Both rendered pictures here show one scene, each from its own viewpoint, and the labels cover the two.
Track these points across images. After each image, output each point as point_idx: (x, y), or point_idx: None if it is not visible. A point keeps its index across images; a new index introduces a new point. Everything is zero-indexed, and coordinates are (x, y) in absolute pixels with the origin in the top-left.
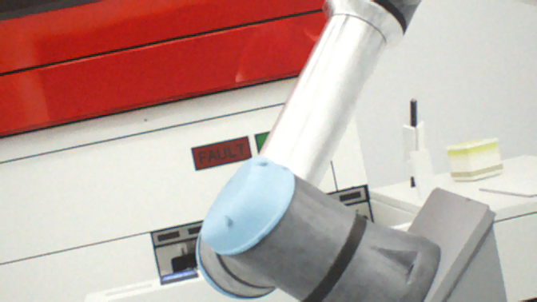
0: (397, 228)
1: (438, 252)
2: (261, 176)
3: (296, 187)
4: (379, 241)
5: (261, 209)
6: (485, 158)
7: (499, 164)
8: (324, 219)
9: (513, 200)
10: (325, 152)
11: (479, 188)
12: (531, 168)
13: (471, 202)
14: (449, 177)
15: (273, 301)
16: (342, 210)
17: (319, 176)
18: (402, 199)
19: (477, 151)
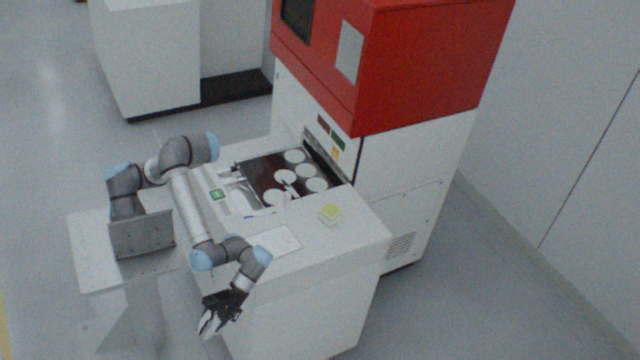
0: (227, 205)
1: (121, 219)
2: (107, 169)
3: (111, 178)
4: (115, 204)
5: (104, 175)
6: (324, 219)
7: (328, 225)
8: (110, 189)
9: (241, 235)
10: (159, 174)
11: (293, 223)
12: (330, 239)
13: (124, 219)
14: (347, 210)
15: (196, 186)
16: (116, 191)
17: (158, 177)
18: (297, 199)
19: (322, 214)
